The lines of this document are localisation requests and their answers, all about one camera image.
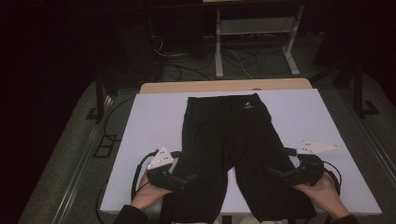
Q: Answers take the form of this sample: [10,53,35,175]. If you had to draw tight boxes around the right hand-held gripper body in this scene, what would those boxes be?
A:
[281,140,341,187]

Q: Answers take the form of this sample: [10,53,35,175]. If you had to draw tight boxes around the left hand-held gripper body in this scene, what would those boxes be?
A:
[146,146,188,191]

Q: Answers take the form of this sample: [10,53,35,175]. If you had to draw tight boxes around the black pants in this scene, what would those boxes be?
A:
[160,92,318,224]

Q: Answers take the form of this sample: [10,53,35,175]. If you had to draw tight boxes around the person's left hand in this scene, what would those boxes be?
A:
[130,174,172,213]

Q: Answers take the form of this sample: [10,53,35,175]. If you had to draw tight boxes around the person's right hand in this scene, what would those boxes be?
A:
[293,172,349,220]

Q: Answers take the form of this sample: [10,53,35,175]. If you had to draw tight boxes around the white board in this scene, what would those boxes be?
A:
[99,88,383,217]

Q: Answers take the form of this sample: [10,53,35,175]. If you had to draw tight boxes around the wooden table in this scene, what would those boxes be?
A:
[138,77,313,94]

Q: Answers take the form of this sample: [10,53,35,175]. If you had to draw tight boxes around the black metal stand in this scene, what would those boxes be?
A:
[85,71,120,124]
[311,59,379,118]

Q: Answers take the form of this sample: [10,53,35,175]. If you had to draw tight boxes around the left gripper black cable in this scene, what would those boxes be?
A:
[130,149,160,200]

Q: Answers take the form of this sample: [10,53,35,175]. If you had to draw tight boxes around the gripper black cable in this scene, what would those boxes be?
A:
[321,160,343,197]
[130,149,160,200]

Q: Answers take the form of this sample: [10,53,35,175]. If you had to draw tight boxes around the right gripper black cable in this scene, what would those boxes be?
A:
[321,160,343,197]

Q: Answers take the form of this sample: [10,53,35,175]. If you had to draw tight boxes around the metal floor rail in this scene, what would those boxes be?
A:
[339,90,396,175]
[50,96,113,224]

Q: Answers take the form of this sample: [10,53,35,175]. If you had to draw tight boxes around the black floor cable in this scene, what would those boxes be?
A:
[95,94,138,224]

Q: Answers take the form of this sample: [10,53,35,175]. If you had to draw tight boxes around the bundle of black cables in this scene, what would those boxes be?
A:
[152,34,216,82]

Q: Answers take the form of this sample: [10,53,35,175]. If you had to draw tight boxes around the white floor cable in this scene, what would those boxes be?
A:
[227,49,254,79]

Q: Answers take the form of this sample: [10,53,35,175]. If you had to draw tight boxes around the white metal desk frame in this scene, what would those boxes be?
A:
[214,4,304,78]

